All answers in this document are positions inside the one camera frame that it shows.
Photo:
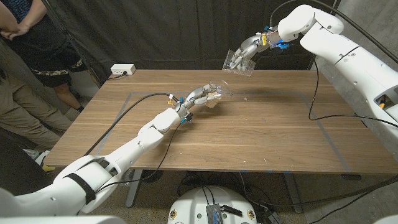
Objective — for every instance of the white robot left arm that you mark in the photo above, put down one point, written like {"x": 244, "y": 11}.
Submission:
{"x": 124, "y": 149}

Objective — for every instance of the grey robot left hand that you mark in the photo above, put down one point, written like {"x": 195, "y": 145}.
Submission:
{"x": 194, "y": 97}

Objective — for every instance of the person in black shorts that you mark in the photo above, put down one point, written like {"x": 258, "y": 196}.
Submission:
{"x": 40, "y": 40}

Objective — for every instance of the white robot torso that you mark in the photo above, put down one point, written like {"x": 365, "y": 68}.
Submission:
{"x": 192, "y": 205}

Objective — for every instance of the black power adapter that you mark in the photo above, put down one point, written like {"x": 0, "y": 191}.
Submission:
{"x": 273, "y": 217}

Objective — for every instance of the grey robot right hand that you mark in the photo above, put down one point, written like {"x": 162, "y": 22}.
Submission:
{"x": 253, "y": 46}

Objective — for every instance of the black backdrop curtain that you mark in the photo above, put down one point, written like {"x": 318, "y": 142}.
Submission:
{"x": 171, "y": 31}

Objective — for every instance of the grey table leg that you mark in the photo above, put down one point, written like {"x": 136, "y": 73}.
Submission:
{"x": 293, "y": 194}

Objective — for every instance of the person in khaki trousers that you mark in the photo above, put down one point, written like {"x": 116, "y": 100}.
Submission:
{"x": 18, "y": 105}

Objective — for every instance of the clear plastic cup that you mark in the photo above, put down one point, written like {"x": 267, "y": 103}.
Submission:
{"x": 214, "y": 101}

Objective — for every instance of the white power strip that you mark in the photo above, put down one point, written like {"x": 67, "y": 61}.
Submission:
{"x": 122, "y": 69}

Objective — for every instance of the white table leg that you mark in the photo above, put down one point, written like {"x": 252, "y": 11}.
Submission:
{"x": 134, "y": 189}

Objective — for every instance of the black blue left wrist camera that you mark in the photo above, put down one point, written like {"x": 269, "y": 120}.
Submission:
{"x": 187, "y": 117}

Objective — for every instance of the black blue wrist camera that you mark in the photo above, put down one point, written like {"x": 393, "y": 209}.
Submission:
{"x": 282, "y": 45}
{"x": 187, "y": 117}

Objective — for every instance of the round black floor fan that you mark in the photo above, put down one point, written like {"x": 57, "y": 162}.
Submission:
{"x": 152, "y": 175}

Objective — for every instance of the grey finned module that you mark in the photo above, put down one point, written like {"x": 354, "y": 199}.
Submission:
{"x": 214, "y": 214}

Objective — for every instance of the clear cup with brown sugar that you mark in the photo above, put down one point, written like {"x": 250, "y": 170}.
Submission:
{"x": 245, "y": 67}

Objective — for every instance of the black blue right wrist camera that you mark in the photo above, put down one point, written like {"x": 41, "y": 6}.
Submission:
{"x": 282, "y": 45}

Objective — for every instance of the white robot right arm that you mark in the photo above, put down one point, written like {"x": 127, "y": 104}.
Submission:
{"x": 342, "y": 49}

